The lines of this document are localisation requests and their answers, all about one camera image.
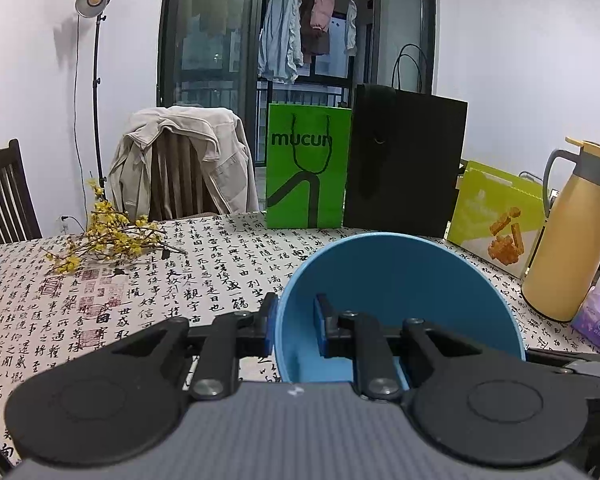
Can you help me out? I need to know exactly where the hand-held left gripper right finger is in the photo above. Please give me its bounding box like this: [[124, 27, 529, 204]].
[[312, 294, 486, 401]]

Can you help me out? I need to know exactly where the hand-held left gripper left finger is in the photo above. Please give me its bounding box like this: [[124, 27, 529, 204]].
[[110, 291, 280, 401]]

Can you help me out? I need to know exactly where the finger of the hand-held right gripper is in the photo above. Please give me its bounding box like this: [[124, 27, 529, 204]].
[[525, 349, 576, 376]]

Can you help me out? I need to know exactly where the blue bowl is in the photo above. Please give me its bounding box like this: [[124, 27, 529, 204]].
[[276, 232, 527, 392]]

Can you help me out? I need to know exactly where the yellow thermos jug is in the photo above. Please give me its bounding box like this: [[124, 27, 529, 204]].
[[521, 136, 600, 322]]

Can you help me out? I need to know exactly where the green paper bag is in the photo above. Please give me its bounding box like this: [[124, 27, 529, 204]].
[[265, 102, 353, 231]]

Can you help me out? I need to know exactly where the yellow-green snack box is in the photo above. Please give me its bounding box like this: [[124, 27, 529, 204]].
[[446, 161, 548, 278]]

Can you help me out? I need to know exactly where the dark wooden chair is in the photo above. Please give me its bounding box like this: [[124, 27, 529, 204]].
[[0, 139, 43, 247], [150, 130, 221, 221]]

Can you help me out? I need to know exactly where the black paper bag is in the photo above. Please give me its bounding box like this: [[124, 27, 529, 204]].
[[342, 44, 468, 238]]

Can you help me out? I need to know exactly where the yellow flower branch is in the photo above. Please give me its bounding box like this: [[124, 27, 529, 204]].
[[45, 177, 188, 276]]

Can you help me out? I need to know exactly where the beige jacket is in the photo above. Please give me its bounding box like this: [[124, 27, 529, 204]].
[[109, 106, 260, 222]]

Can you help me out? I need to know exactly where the light blue hanging shirt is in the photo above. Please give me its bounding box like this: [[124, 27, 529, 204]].
[[257, 0, 305, 85]]

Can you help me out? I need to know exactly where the dark framed glass door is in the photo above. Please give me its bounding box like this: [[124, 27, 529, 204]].
[[157, 0, 438, 166]]

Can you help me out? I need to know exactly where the white hanging garment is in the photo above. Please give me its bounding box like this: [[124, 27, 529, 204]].
[[344, 0, 358, 57]]

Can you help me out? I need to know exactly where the pink hanging garment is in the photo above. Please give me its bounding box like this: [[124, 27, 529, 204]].
[[300, 0, 337, 57]]

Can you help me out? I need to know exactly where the studio light on stand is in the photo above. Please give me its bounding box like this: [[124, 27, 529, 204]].
[[74, 0, 117, 203]]

